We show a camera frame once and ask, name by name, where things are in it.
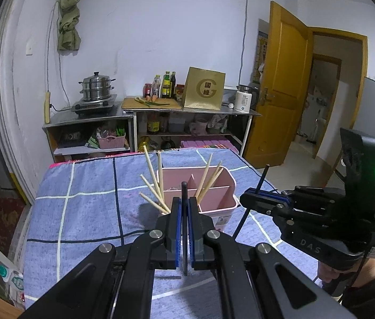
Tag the red lidded jar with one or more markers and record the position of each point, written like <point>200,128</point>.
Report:
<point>147,90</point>

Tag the small pink basket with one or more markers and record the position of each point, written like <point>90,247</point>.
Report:
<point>112,141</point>

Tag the black chopstick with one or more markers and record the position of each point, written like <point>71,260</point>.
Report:
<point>185,203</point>
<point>248,208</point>

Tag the dark sauce bottle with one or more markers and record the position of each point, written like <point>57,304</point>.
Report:
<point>172,84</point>

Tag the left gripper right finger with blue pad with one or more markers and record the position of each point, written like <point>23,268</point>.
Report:
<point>255,281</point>

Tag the green oil bottle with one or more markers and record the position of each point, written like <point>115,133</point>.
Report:
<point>166,86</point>

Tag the metal kitchen shelf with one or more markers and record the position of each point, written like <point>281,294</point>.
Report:
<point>195,123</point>

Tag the wooden cutting board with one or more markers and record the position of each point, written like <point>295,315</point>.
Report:
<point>140,103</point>

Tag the metal stove cabinet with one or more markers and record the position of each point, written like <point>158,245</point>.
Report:
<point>70,136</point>

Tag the stainless steel steamer pot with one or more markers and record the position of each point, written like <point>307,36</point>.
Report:
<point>96,87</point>

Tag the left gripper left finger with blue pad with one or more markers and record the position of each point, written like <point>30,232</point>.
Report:
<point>115,282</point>

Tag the pink plastic utensil basket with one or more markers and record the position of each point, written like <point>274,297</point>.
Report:
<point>214,186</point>

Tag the wooden chopstick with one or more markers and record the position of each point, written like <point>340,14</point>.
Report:
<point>211,181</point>
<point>203,178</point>
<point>160,172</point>
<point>151,170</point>
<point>164,207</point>

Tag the person right hand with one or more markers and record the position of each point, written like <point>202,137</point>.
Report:
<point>362,273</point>

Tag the blue checked tablecloth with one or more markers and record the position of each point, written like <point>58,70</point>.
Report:
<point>81,205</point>

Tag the green hanging cloth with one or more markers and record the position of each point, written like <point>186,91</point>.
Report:
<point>68,37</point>

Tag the pink storage box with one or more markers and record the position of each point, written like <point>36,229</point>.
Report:
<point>217,142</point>

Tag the white electric kettle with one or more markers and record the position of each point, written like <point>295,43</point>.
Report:
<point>245,96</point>

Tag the black gas stove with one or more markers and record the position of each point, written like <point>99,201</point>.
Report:
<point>98,107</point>

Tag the yellow wooden door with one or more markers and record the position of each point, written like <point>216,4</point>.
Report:
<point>283,89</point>

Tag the clear vinegar bottle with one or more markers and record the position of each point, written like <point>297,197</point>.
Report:
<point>156,85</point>

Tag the gold paper bag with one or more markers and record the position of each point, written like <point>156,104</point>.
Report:
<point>204,89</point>

